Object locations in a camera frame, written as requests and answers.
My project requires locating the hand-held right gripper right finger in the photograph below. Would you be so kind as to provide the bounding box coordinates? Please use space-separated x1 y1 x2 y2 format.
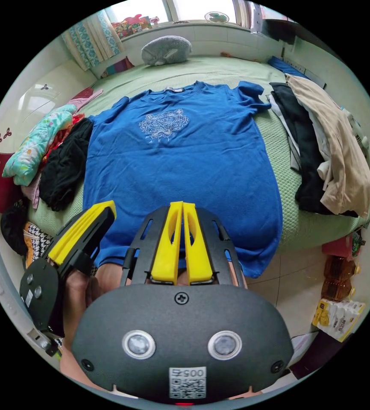
183 202 212 285

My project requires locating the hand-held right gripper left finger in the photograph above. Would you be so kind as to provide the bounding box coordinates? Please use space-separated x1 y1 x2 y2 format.
150 201 184 285

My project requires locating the blue short sleeve shirt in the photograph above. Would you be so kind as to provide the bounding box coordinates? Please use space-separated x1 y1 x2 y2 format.
82 80 284 278

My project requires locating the person's left hand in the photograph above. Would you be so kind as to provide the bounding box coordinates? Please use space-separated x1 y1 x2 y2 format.
64 266 100 337

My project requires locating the colourful pile of clothes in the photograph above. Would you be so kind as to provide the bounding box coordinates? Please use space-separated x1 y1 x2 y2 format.
2 88 104 213

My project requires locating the bed with green mat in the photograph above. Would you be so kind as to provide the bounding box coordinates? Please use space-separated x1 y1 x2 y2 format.
28 55 370 257

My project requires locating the pack of paper tissues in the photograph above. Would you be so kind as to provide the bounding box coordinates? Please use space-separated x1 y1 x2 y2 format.
311 298 366 343

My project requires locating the black and beige pile of clothes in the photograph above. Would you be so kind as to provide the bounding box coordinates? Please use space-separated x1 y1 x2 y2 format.
269 73 370 219

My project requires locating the patterned teal curtain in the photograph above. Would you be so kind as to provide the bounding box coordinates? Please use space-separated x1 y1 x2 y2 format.
61 12 124 72

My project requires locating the grey plush pillow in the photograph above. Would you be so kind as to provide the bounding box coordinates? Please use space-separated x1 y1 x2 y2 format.
141 35 193 67

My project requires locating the folded blue cloth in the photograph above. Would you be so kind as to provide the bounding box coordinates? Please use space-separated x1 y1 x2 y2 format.
267 56 305 81

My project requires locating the small green fan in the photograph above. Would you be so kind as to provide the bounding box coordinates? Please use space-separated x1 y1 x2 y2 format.
204 11 230 25

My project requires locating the window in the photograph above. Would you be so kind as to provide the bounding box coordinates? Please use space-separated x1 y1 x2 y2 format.
104 0 260 26

